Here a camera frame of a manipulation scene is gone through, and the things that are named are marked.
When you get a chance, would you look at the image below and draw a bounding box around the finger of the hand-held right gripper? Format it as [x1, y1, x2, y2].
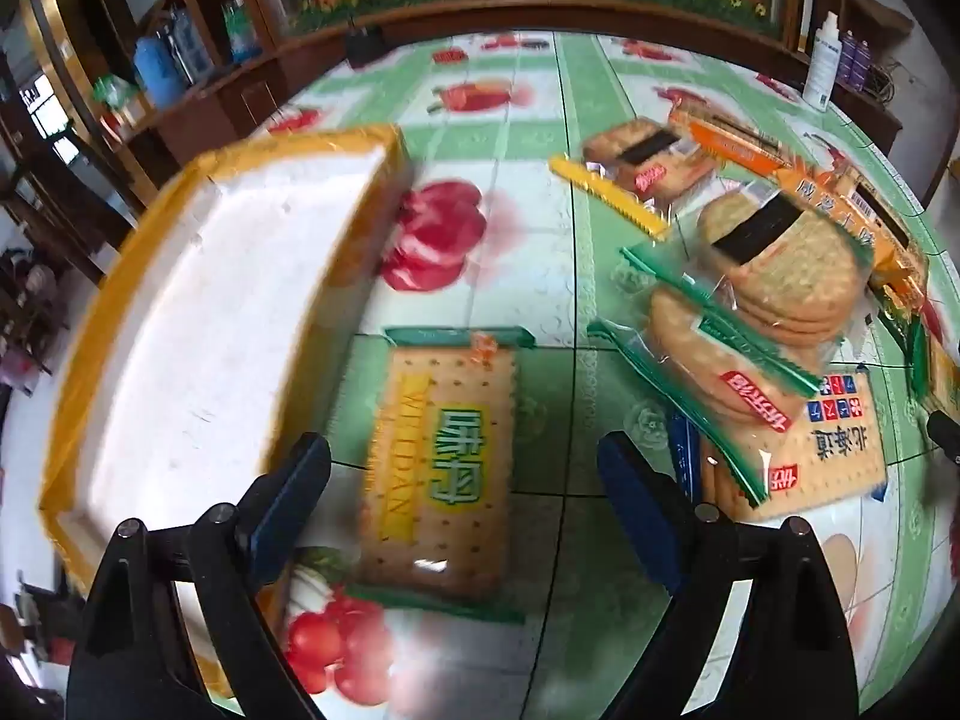
[928, 411, 960, 466]

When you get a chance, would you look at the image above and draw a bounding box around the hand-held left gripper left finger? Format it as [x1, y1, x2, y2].
[66, 431, 332, 720]

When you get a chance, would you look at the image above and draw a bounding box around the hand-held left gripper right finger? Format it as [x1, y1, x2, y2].
[598, 431, 863, 720]

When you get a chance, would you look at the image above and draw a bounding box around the blue square cracker packet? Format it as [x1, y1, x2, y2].
[667, 367, 891, 524]

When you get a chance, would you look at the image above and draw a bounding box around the green square cracker packet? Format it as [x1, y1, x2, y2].
[345, 326, 537, 625]

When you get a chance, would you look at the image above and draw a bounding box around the white foam box yellow tape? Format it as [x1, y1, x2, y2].
[37, 124, 413, 698]

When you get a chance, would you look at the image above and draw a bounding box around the orange cheese cracker packet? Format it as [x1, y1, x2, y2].
[772, 157, 932, 310]

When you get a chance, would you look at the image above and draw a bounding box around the green edge snack packet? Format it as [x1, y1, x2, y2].
[877, 306, 960, 407]

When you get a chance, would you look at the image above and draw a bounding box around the round cracker packet green edge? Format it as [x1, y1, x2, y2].
[589, 285, 826, 505]

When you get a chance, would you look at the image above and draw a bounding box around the round seaweed cracker packet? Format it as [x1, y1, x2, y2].
[619, 187, 878, 352]

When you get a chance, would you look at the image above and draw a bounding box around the fruit print tablecloth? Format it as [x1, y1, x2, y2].
[210, 30, 960, 720]

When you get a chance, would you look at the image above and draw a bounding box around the yellow edge seaweed cracker packet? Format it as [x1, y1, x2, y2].
[550, 118, 715, 241]

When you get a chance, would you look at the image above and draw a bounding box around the orange striped cracker packet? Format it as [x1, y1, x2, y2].
[667, 101, 800, 182]

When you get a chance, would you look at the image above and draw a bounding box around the white spray bottle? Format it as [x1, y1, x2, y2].
[802, 11, 843, 112]

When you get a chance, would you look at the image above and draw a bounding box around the purple bottle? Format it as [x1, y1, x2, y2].
[837, 30, 872, 92]

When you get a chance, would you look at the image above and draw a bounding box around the wooden cabinet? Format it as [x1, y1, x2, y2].
[0, 0, 931, 286]

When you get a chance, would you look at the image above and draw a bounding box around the green plastic bag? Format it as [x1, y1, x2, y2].
[91, 75, 140, 112]

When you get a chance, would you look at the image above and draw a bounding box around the blue thermos jug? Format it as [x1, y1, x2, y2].
[133, 34, 185, 110]

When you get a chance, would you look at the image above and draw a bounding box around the black cup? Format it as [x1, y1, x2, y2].
[345, 25, 388, 68]

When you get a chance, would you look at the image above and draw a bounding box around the clear water bottle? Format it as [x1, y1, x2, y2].
[169, 6, 216, 85]

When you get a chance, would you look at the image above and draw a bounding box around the green label water bottle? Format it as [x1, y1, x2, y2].
[221, 0, 263, 65]

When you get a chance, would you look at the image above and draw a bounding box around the tangle of cables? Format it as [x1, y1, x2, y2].
[868, 58, 917, 104]

